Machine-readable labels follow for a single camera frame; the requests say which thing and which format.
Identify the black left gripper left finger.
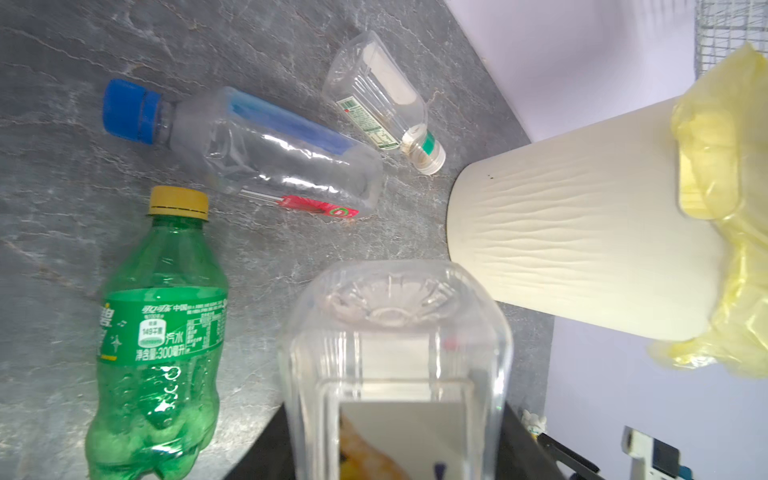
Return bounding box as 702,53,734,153
224,405,296,480

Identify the yellow bin liner bag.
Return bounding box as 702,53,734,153
649,43,767,379

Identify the small bottle blue red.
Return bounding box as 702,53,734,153
102,79,384,218

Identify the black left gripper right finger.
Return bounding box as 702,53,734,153
495,404,564,480

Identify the white wire shelf basket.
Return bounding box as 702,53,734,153
694,0,768,78

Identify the clear bottle white green cap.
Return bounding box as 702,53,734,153
278,260,513,479

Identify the small yellow white toy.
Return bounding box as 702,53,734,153
521,410,547,439

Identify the white ribbed trash bin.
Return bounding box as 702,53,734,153
446,100,727,341

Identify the clear bottle far green cap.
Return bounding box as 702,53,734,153
322,31,446,175

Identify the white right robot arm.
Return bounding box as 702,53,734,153
537,426,694,480

